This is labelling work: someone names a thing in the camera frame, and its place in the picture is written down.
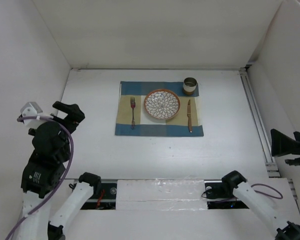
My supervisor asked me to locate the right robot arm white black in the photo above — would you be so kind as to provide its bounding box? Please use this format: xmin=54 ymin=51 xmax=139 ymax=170
xmin=221 ymin=129 xmax=300 ymax=240

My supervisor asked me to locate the blue beige white cloth napkin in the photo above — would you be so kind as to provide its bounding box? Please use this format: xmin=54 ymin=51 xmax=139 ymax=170
xmin=115 ymin=81 xmax=204 ymax=137

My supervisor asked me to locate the aluminium rail right side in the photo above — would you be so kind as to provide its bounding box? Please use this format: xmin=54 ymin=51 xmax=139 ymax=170
xmin=238 ymin=64 xmax=298 ymax=201

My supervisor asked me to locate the white foam block front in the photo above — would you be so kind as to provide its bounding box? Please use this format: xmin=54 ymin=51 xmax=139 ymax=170
xmin=116 ymin=179 xmax=207 ymax=211

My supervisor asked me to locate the orange floral patterned plate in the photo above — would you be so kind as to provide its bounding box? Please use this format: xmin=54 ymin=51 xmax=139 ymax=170
xmin=144 ymin=89 xmax=180 ymax=120

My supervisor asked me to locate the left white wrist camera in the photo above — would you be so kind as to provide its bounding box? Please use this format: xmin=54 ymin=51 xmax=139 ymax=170
xmin=17 ymin=101 xmax=53 ymax=129

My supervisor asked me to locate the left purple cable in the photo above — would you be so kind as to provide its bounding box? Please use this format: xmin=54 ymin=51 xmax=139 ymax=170
xmin=5 ymin=116 xmax=75 ymax=240

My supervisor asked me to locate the silver fork with pink neck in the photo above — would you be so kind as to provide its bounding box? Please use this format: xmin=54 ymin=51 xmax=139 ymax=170
xmin=130 ymin=97 xmax=136 ymax=130

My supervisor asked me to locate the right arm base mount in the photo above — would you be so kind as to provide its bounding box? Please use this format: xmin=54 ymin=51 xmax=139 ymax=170
xmin=201 ymin=181 xmax=248 ymax=210

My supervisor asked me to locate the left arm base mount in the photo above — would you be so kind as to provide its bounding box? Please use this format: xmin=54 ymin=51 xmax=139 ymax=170
xmin=66 ymin=172 xmax=118 ymax=211

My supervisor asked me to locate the metal cup with brown base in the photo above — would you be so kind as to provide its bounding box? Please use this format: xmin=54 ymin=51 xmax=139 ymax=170
xmin=182 ymin=77 xmax=197 ymax=96

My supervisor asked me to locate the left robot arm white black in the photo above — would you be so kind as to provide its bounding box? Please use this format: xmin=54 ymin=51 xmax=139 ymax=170
xmin=6 ymin=101 xmax=101 ymax=240

